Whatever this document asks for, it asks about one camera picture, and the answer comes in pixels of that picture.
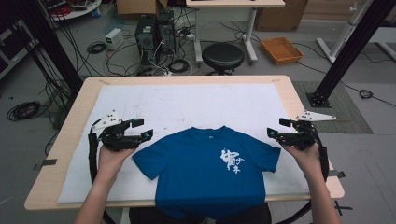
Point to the black round stool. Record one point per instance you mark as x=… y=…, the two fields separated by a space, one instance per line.
x=223 y=56

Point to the white power supply box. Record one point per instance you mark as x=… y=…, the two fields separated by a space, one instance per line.
x=114 y=38

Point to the black metal frame post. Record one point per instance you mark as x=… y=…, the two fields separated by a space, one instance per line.
x=51 y=46
x=351 y=46

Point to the black computer tower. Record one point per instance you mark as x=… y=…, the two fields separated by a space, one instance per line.
x=145 y=40
x=166 y=31

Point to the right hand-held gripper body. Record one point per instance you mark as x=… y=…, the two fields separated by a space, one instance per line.
x=300 y=138

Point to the white desk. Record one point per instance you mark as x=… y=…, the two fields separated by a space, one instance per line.
x=233 y=3

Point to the person's left hand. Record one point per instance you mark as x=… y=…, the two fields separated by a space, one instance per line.
x=112 y=165

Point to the white metal stand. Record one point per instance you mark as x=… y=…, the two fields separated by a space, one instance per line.
x=345 y=31

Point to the blue t-shirt with white print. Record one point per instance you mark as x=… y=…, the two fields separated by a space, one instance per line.
x=205 y=174

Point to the person's right hand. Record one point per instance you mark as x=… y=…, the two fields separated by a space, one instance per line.
x=309 y=161

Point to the person's dark trousers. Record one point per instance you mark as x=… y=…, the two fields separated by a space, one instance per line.
x=249 y=214

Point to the round white table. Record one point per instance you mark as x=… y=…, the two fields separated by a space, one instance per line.
x=77 y=9

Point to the grey tape strip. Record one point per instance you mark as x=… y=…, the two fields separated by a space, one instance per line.
x=339 y=174
x=46 y=163

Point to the cardboard box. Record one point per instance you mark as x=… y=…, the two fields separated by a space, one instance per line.
x=137 y=6
x=280 y=15

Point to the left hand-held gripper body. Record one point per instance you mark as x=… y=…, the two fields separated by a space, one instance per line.
x=116 y=140

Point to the black equipment rack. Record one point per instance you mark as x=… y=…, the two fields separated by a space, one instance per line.
x=12 y=46

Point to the grey floor mat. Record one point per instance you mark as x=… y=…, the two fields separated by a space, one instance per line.
x=345 y=109

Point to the black tape cross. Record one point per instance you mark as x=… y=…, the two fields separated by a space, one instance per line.
x=340 y=207

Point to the white felt mat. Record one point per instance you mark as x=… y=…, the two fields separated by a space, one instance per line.
x=186 y=105

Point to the orange plastic tray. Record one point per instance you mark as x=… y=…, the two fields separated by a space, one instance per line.
x=281 y=49

